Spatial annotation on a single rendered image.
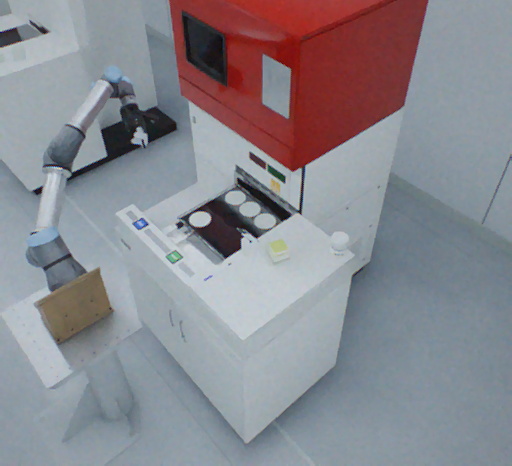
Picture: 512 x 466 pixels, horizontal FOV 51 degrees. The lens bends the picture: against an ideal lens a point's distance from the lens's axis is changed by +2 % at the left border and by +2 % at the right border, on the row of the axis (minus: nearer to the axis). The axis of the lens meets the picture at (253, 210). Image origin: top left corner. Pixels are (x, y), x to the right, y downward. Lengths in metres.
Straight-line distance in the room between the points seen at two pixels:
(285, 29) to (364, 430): 1.96
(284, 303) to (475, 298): 1.72
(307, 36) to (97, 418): 2.10
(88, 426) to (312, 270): 1.45
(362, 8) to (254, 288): 1.13
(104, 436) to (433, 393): 1.69
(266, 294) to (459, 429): 1.37
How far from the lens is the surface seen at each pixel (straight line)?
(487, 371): 3.27
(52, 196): 2.35
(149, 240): 2.34
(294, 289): 2.12
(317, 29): 1.95
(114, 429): 2.96
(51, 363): 2.25
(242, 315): 2.04
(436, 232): 3.84
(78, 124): 2.33
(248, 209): 2.51
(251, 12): 2.06
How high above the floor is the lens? 2.64
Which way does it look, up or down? 44 degrees down
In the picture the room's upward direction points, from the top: 1 degrees counter-clockwise
